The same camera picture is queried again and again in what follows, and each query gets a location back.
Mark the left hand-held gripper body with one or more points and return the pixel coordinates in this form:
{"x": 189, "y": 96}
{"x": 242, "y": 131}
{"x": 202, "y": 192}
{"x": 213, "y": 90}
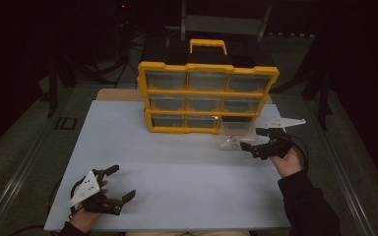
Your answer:
{"x": 86, "y": 188}

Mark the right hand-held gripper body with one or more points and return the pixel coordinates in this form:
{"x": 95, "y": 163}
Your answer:
{"x": 280, "y": 144}

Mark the transparent plastic drawer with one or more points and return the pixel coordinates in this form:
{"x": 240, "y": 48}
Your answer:
{"x": 233, "y": 131}

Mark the yellow black drawer cabinet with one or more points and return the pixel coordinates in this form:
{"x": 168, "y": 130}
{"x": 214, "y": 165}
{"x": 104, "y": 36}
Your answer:
{"x": 206, "y": 68}

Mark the person's right hand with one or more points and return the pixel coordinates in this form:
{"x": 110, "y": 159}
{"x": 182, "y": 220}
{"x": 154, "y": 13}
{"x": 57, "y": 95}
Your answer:
{"x": 288, "y": 164}

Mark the person's left hand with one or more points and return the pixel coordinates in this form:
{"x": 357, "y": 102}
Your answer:
{"x": 85, "y": 220}

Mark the grid of clear cabinet bins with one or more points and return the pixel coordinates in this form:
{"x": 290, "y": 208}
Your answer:
{"x": 206, "y": 103}

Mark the black stand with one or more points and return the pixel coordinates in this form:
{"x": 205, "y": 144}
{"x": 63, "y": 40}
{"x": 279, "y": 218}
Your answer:
{"x": 53, "y": 91}
{"x": 323, "y": 98}

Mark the black tripod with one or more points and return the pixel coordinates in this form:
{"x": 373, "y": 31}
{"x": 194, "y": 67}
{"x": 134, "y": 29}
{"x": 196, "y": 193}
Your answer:
{"x": 123, "y": 42}

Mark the black rectangular floor frame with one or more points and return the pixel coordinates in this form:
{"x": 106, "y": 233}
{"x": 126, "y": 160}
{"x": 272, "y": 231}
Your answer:
{"x": 66, "y": 123}

